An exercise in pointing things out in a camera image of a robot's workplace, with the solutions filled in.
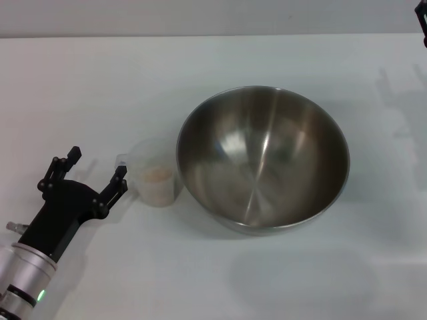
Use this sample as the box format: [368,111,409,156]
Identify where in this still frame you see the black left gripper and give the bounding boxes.
[18,145,129,263]

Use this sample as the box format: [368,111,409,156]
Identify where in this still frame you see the clear plastic measuring cup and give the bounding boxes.
[115,139,183,208]

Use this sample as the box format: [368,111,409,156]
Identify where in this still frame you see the white rice grains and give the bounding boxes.
[139,167,175,205]

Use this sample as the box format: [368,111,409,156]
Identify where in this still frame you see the stainless steel mixing bowl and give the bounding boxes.
[175,85,351,237]

